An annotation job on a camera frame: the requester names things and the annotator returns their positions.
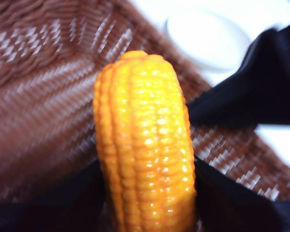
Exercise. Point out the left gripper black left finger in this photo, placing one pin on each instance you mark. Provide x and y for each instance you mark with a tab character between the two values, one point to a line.
50	212

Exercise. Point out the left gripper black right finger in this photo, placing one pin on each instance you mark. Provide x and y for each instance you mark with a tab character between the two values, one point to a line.
236	210

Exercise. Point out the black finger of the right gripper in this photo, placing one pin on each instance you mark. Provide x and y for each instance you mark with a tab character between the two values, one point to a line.
251	101

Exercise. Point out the yellow toy corn cob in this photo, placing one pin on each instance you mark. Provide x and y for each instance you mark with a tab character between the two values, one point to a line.
145	133

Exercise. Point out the brown wicker basket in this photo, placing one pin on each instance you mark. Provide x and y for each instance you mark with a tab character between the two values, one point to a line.
50	96

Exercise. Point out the white plate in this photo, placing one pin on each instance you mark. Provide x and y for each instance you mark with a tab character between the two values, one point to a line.
207	41

